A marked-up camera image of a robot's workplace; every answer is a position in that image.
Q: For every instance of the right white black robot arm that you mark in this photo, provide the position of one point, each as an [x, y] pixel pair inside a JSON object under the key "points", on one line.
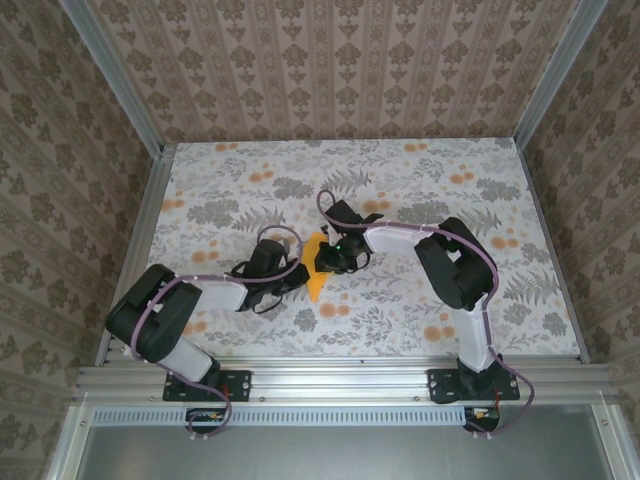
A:
{"points": [[457, 265]]}

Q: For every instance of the grey sheet metal panel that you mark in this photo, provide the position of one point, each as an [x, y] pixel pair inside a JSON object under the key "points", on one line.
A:
{"points": [[340, 455]]}

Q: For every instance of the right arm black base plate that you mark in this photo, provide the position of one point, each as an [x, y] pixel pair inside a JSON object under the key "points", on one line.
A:
{"points": [[440, 385]]}

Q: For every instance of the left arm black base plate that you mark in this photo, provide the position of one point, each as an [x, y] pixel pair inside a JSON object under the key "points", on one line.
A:
{"points": [[240, 385]]}

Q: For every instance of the small black electronics board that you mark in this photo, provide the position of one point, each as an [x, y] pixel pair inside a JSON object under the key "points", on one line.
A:
{"points": [[202, 417], [482, 417]]}

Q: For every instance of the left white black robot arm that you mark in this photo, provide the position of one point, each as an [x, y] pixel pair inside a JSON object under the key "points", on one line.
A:
{"points": [[155, 315]]}

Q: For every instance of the wide aluminium extrusion beam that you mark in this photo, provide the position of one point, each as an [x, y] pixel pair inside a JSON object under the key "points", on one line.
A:
{"points": [[340, 385]]}

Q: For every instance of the aluminium table edge rail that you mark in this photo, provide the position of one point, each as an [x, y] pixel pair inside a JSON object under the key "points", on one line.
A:
{"points": [[142, 240], [550, 240]]}

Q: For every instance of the aluminium frame post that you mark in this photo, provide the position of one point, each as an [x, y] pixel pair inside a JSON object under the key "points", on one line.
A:
{"points": [[554, 80], [125, 80]]}

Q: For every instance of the floral patterned table mat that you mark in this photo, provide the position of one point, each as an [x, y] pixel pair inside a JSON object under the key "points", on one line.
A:
{"points": [[400, 320]]}

